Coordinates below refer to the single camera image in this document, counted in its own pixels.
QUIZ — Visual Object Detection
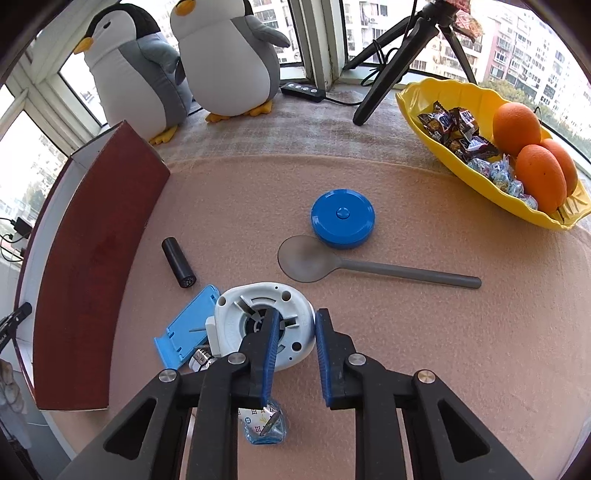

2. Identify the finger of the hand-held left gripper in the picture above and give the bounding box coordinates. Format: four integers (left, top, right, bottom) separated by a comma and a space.
0, 302, 33, 344

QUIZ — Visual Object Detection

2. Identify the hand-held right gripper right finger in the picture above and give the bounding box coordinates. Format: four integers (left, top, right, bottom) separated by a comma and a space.
314, 308, 536, 480

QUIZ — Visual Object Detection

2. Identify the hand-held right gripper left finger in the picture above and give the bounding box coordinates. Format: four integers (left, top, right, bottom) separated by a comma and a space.
55, 308, 282, 480

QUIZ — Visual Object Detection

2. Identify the white plug-in device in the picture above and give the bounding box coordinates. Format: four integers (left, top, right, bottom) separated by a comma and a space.
205, 282, 317, 372

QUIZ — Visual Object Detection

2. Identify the white charger adapter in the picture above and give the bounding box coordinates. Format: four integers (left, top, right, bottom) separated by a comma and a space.
189, 348, 218, 372

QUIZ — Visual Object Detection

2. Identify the patterned lighter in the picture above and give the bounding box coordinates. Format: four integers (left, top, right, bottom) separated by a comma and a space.
238, 398, 288, 446

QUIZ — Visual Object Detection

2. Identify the blue phone stand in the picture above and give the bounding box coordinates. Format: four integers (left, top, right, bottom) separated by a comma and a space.
154, 284, 221, 370

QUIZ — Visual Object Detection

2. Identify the dark red cardboard box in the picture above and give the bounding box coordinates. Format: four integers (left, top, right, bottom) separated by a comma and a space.
14, 120, 171, 411

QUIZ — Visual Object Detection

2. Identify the grey spoon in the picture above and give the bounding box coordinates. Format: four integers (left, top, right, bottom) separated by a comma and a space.
277, 235, 482, 291

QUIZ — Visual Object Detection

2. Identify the black cylinder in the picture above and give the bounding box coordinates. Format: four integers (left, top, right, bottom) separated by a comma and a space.
161, 237, 197, 289

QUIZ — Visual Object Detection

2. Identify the blue round lid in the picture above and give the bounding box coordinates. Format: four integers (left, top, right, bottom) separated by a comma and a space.
311, 189, 376, 250

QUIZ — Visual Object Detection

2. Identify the grey checked cloth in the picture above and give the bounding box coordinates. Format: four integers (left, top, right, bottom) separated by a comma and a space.
152, 80, 467, 164

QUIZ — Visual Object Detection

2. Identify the large penguin plush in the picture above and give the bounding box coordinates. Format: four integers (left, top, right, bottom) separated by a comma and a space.
74, 4, 195, 146

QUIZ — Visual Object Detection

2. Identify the pile of wrapped candies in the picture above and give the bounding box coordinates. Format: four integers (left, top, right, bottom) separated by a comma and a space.
418, 102, 539, 210

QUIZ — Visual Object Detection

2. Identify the orange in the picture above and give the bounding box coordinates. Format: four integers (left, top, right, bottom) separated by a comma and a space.
515, 144, 568, 214
492, 102, 542, 157
538, 138, 579, 195

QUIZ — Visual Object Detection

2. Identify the yellow fruit tray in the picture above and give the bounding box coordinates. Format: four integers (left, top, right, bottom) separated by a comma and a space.
396, 78, 591, 230

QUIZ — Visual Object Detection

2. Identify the small penguin plush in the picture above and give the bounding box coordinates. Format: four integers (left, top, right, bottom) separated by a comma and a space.
170, 0, 291, 123

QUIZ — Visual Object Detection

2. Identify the black tripod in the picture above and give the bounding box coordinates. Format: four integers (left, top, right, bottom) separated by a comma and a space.
344, 0, 478, 127

